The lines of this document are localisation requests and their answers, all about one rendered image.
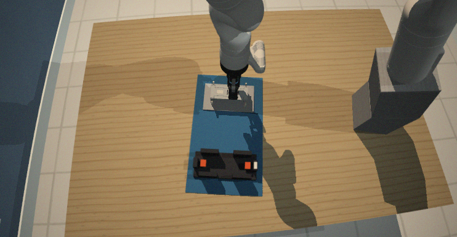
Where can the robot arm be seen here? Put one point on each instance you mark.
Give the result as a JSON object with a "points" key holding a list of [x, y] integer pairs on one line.
{"points": [[423, 30]]}

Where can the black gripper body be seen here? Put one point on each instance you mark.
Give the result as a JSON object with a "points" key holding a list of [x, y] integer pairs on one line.
{"points": [[233, 73]]}

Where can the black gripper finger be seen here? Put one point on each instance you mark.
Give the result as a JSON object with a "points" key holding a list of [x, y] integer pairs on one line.
{"points": [[233, 88]]}

